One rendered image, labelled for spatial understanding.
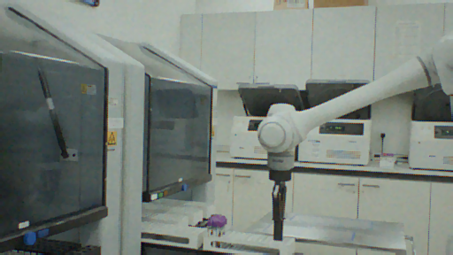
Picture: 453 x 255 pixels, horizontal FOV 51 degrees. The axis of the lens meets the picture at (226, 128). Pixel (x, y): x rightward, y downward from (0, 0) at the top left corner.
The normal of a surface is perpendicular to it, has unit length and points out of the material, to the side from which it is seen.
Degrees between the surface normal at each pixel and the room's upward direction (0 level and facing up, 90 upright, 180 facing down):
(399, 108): 90
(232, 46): 90
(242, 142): 90
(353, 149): 90
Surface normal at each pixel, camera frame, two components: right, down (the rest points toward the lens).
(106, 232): 0.94, 0.04
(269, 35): -0.33, 0.02
